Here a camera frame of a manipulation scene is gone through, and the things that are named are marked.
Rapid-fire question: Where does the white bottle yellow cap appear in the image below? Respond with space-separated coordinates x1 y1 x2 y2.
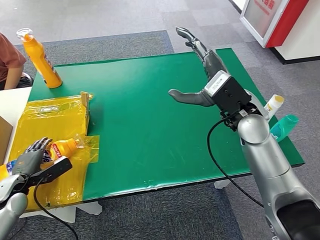
263 94 285 121

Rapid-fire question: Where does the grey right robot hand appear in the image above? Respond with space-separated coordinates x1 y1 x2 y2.
168 26 229 108

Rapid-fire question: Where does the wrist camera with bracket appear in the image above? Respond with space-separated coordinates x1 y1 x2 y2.
17 156 73 191
204 69 253 132

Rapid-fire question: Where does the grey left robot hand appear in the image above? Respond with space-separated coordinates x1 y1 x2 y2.
11 137 54 177

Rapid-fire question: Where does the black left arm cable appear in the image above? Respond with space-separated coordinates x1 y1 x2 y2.
32 178 80 240

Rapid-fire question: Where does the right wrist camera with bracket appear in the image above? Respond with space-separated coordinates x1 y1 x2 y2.
204 69 253 132

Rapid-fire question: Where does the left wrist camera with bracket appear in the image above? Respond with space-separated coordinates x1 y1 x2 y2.
17 156 73 191

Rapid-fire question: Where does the red and white display stand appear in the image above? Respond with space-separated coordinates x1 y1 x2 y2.
238 0 320 65

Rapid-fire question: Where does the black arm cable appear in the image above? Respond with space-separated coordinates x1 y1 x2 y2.
206 115 265 209
32 178 80 240

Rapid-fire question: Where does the teal plastic bottle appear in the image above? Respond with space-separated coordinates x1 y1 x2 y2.
269 114 300 144

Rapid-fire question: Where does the orange detergent bottle clear cap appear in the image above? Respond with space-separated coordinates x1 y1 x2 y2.
16 27 63 90
0 137 85 182

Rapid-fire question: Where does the brown cardboard box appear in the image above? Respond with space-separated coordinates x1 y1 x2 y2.
0 115 14 166

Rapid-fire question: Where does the yellow plastic film sheet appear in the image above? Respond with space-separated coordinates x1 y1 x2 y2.
8 92 100 212

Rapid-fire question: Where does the white table foot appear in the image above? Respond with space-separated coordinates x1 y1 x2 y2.
19 201 103 224
214 179 232 191

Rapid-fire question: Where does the person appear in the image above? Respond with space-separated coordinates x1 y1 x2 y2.
0 32 34 91

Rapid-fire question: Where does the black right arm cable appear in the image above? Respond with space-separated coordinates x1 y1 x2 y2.
206 115 265 209

